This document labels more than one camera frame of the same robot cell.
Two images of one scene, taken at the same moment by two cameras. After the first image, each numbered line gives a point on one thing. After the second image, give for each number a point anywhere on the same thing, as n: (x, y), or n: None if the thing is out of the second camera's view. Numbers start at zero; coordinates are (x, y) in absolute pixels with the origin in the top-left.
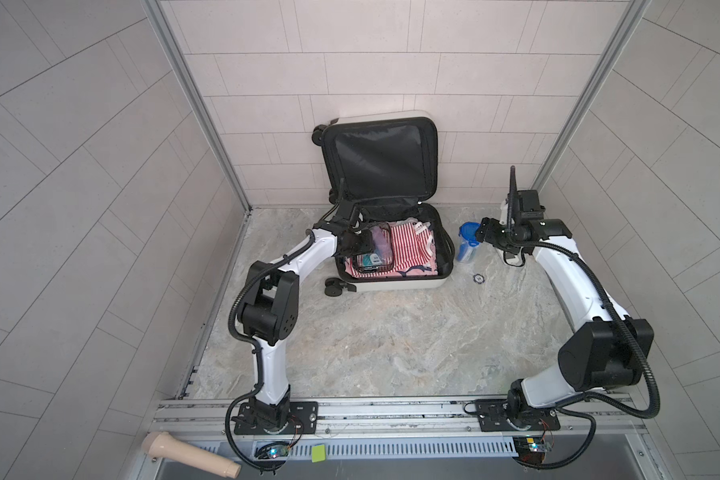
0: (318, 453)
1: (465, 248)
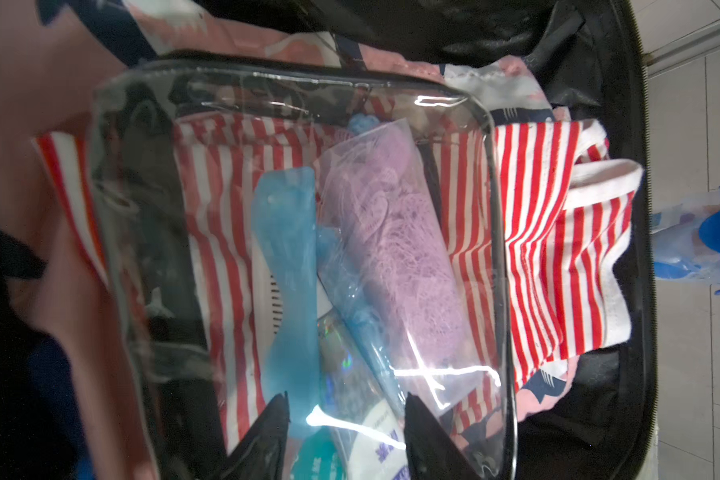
0: None
1: (702, 240)
